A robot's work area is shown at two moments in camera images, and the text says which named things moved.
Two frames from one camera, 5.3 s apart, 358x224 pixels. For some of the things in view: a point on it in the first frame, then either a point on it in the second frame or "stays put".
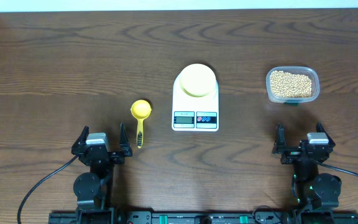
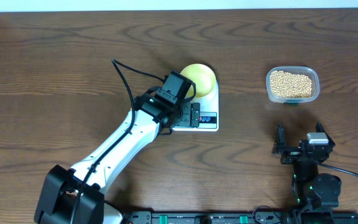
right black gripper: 291,153 stays put
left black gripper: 118,158 -> 196,115
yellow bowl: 197,80 stays put
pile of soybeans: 286,84 stays put
